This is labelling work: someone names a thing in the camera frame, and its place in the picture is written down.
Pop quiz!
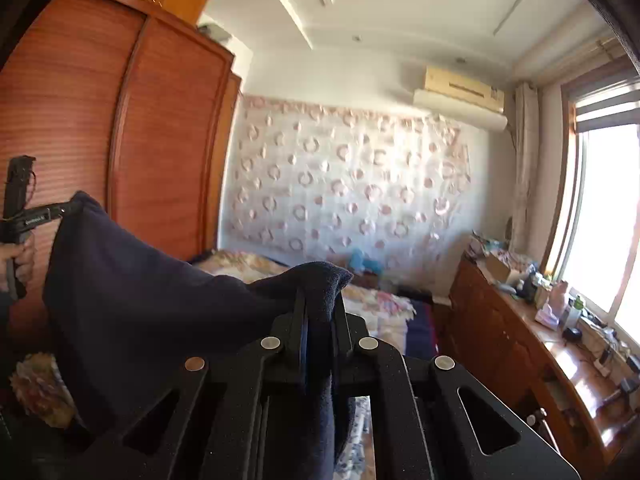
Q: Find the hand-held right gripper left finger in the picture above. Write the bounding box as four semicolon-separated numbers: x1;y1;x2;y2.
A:
65;285;308;480

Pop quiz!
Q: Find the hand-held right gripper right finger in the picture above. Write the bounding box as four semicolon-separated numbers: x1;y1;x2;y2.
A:
332;301;583;480

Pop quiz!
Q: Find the navy printed t-shirt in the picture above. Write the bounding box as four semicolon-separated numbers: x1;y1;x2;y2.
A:
42;191;357;480

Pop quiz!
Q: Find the person's left hand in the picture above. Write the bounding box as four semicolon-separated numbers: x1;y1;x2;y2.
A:
0;236;37;293

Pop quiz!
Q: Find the navy blanket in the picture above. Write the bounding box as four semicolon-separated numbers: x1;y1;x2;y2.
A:
405;300;441;358

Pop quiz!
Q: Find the blue toy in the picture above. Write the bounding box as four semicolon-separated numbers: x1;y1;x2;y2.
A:
349;247;383;273

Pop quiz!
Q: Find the blue floral bedsheet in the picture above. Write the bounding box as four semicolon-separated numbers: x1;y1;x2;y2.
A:
334;395;375;480

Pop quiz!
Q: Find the wooden slatted wardrobe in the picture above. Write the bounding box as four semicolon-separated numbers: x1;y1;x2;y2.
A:
0;0;243;351

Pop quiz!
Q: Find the wooden sideboard cabinet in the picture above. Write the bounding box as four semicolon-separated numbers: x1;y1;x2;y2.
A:
442;257;640;466

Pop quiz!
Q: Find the cardboard box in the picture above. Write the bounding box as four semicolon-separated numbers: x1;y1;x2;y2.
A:
485;252;513;283

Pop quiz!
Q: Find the circle-patterned sheer curtain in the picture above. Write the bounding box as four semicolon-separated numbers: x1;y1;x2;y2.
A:
222;94;473;281

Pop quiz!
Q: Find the yellow floral cloth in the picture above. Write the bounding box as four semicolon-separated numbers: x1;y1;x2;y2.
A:
12;352;76;428

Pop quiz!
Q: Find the pink bottle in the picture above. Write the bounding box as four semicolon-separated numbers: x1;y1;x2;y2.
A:
549;280;571;313

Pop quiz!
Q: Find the green-capped bottle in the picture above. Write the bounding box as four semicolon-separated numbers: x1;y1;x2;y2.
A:
567;295;586;328

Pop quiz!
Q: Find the white box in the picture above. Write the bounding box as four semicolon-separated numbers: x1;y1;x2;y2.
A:
197;24;233;43

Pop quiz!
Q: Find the beige window curtain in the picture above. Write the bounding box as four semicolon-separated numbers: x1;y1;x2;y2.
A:
510;81;541;246

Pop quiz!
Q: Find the wood-framed window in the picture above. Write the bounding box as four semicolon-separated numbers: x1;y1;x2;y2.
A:
542;67;640;356

